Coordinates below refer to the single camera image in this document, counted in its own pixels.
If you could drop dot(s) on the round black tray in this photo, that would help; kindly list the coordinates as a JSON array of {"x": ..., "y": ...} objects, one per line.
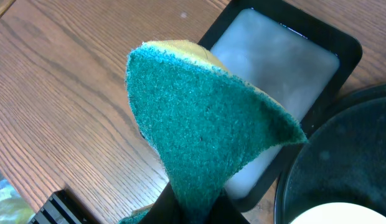
[{"x": 344, "y": 160}]

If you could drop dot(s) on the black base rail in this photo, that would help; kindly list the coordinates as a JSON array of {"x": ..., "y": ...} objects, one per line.
[{"x": 63, "y": 207}]

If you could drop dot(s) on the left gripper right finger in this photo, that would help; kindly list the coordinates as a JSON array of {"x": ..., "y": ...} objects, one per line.
[{"x": 224, "y": 212}]

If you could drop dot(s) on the light green plate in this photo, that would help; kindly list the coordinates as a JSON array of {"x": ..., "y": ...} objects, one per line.
[{"x": 339, "y": 213}]

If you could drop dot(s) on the green sponge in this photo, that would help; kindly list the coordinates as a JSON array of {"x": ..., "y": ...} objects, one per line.
[{"x": 205, "y": 122}]

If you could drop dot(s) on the black rectangular tray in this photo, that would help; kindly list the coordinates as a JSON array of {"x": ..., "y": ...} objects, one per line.
[{"x": 297, "y": 59}]

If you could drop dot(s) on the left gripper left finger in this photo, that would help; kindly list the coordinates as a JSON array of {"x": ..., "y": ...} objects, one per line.
[{"x": 165, "y": 210}]

